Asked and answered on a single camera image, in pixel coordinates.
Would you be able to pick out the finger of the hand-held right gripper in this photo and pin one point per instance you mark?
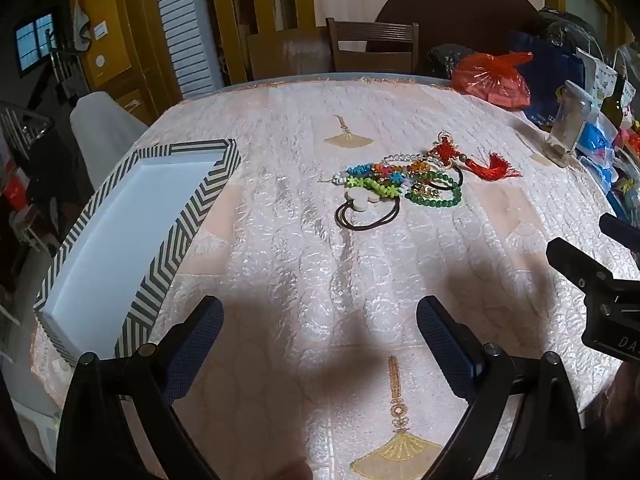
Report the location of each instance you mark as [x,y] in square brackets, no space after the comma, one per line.
[575,262]
[622,235]

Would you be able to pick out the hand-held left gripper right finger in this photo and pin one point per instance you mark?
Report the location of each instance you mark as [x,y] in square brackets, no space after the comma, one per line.
[445,345]

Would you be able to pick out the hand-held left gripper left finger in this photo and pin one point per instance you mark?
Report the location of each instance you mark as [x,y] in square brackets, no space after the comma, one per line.
[197,340]

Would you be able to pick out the striped chevron box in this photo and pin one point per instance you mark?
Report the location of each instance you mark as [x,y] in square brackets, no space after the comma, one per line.
[125,230]

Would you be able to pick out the blue plastic packet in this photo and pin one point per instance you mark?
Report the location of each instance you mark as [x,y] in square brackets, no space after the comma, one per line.
[597,142]

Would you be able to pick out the clear plastic jar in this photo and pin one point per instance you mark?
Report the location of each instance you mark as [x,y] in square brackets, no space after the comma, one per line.
[567,125]

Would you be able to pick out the red knot tassel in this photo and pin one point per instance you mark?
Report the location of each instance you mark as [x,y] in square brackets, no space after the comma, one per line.
[495,167]

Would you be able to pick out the dark glass bottle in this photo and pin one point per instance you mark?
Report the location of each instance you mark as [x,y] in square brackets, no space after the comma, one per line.
[615,102]

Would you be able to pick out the dark blue bag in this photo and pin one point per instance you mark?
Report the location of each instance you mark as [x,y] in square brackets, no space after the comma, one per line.
[550,85]

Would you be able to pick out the red plastic bag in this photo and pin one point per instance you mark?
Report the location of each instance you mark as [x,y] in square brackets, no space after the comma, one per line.
[492,82]

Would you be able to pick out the large black plastic bag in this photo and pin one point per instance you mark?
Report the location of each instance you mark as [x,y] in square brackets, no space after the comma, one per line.
[565,27]

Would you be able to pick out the white chair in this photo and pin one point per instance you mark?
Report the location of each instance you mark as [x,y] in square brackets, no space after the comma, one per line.
[100,130]

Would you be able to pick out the small black bag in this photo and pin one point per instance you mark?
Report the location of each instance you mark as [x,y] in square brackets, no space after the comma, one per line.
[447,60]

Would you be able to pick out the round dark brown board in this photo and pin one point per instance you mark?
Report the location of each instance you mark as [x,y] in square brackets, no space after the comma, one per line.
[450,0]

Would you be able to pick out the dark wooden chair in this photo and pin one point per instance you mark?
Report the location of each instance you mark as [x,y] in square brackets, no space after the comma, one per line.
[372,35]

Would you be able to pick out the white louvred door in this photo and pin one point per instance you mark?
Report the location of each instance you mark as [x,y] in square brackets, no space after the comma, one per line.
[187,25]

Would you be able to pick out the hanging white plastic bag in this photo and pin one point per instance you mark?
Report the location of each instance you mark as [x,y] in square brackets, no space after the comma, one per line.
[81,27]

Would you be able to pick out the window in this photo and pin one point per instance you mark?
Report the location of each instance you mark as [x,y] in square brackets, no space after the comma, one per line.
[35,40]

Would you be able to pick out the white wall switch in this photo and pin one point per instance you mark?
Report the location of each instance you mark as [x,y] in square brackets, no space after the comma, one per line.
[100,29]

